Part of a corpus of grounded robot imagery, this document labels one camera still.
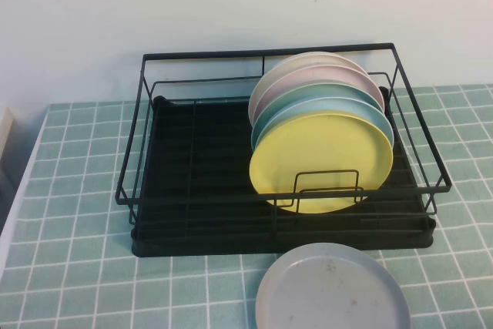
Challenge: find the yellow plate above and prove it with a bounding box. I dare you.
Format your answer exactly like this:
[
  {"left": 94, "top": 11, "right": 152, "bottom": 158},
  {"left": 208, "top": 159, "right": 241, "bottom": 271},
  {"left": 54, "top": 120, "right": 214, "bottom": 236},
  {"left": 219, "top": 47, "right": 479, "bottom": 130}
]
[{"left": 248, "top": 112, "right": 394, "bottom": 215}]

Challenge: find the black dish drying rack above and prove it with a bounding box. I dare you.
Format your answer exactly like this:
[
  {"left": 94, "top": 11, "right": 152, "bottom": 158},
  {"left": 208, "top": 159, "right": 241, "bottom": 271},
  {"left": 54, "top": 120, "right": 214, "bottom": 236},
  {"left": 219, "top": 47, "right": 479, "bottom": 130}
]
[{"left": 129, "top": 93, "right": 437, "bottom": 259}]

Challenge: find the green plate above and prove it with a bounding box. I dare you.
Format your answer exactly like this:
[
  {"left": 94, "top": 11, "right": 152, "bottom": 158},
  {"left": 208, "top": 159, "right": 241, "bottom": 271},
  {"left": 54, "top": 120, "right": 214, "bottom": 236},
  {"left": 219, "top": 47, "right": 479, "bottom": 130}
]
[{"left": 250, "top": 81, "right": 387, "bottom": 153}]

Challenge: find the cream plate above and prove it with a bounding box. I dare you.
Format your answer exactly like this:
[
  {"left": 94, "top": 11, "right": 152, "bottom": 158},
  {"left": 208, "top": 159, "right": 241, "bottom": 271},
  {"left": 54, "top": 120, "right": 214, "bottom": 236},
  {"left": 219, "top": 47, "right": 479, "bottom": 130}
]
[{"left": 248, "top": 51, "right": 373, "bottom": 126}]

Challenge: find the light blue plate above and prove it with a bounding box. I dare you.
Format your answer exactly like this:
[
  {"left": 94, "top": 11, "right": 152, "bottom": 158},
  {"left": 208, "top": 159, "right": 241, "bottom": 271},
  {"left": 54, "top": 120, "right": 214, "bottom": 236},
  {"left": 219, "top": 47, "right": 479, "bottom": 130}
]
[{"left": 253, "top": 98, "right": 396, "bottom": 153}]

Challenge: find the pink plate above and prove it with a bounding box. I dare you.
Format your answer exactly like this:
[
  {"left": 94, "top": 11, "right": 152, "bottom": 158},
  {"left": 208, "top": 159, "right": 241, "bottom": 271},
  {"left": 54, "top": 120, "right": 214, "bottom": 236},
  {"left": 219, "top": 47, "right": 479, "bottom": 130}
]
[{"left": 252, "top": 65, "right": 386, "bottom": 129}]

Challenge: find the grey plate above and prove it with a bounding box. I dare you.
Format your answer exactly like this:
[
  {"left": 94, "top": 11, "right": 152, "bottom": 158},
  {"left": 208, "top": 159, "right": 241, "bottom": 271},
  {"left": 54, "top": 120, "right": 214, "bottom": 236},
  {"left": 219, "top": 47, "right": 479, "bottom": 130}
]
[{"left": 254, "top": 243, "right": 412, "bottom": 329}]

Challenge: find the green checked tablecloth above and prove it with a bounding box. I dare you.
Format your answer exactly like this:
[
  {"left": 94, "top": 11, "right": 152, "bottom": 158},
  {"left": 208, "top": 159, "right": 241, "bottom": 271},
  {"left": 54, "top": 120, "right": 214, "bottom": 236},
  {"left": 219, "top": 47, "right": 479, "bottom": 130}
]
[{"left": 0, "top": 82, "right": 493, "bottom": 329}]

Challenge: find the beige board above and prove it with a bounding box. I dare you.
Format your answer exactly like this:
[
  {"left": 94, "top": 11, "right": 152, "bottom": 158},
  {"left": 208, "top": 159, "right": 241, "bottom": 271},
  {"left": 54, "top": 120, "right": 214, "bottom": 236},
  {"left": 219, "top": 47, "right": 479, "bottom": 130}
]
[{"left": 0, "top": 104, "right": 17, "bottom": 191}]

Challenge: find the black wire dish rack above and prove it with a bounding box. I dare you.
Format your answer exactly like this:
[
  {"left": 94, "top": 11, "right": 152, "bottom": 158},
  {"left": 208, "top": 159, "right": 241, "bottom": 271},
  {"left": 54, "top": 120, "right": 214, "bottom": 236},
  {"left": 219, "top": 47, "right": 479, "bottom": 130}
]
[{"left": 114, "top": 42, "right": 452, "bottom": 230}]

